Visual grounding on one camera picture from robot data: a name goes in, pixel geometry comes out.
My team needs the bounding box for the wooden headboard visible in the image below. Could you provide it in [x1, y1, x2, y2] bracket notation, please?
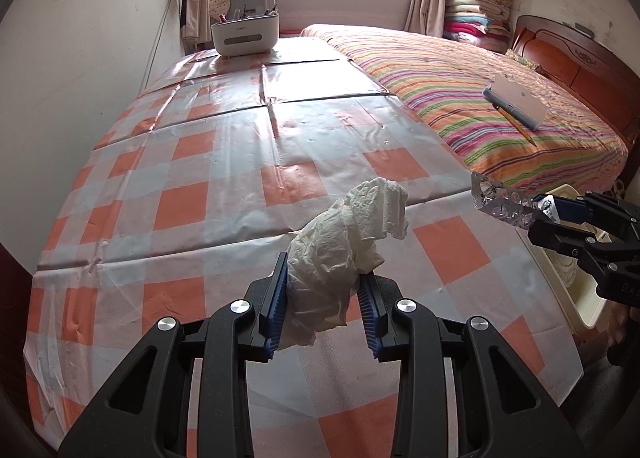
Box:
[510, 15, 640, 146]

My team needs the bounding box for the silver blister pack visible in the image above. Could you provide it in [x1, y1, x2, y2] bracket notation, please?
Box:
[470, 171, 558, 229]

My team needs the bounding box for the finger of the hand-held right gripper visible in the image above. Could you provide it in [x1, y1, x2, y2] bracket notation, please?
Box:
[527, 221, 640, 309]
[531, 192, 640, 239]

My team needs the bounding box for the stack of folded quilts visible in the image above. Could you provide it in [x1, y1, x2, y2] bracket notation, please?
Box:
[442, 0, 516, 46]

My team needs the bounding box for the person's right hand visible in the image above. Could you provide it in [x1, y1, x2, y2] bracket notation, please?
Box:
[607, 308, 632, 364]

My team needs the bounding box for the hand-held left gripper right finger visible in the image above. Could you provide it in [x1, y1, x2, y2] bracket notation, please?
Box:
[356, 274, 586, 458]

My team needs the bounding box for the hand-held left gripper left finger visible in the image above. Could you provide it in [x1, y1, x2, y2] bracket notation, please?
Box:
[57, 252, 290, 458]

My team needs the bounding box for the white wall cable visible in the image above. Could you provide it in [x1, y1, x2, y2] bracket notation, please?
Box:
[142, 0, 181, 93]

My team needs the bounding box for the cream plastic bin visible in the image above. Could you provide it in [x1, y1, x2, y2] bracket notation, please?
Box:
[537, 183, 613, 331]

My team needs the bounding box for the floral pillow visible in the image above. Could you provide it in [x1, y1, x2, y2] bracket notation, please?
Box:
[505, 48, 541, 71]

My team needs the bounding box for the white desktop organizer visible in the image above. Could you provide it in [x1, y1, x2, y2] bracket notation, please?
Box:
[211, 10, 282, 58]

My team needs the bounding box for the striped bed quilt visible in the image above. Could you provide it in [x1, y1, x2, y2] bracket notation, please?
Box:
[300, 24, 630, 199]

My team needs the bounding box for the white plush toy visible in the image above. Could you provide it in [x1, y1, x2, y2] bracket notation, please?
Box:
[279, 177, 410, 350]

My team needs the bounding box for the orange checked tablecloth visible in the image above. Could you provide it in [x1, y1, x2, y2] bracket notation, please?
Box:
[22, 35, 586, 444]

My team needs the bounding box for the yellow pencil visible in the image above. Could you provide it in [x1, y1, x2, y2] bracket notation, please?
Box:
[495, 105, 537, 147]

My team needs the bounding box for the beige hanging garment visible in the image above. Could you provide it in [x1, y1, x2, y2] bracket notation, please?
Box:
[181, 0, 211, 43]

